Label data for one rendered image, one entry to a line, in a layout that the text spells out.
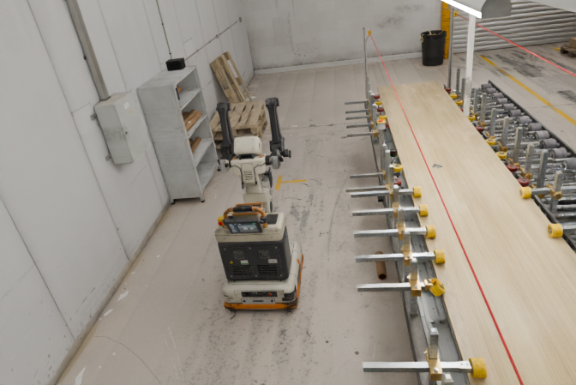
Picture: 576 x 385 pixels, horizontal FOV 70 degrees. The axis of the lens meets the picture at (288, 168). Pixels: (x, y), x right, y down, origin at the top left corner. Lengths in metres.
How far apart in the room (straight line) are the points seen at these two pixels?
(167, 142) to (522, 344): 4.11
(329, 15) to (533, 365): 9.48
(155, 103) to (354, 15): 6.85
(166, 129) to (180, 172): 0.58
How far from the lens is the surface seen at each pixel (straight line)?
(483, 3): 1.98
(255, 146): 3.34
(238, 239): 3.33
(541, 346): 2.38
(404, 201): 3.76
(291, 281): 3.54
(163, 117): 5.07
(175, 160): 5.26
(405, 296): 2.76
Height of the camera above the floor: 2.63
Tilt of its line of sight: 27 degrees down
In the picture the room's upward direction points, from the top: 8 degrees counter-clockwise
